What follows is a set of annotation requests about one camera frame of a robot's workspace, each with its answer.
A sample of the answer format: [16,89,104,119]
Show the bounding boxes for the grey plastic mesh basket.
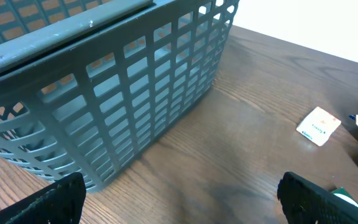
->
[0,0,239,192]

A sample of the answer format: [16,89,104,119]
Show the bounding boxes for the green small box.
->
[331,187,358,208]

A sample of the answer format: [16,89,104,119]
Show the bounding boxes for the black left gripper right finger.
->
[277,172,358,224]

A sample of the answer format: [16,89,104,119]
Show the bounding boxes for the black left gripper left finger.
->
[0,172,86,224]

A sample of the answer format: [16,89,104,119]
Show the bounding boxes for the orange small box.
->
[296,106,341,147]

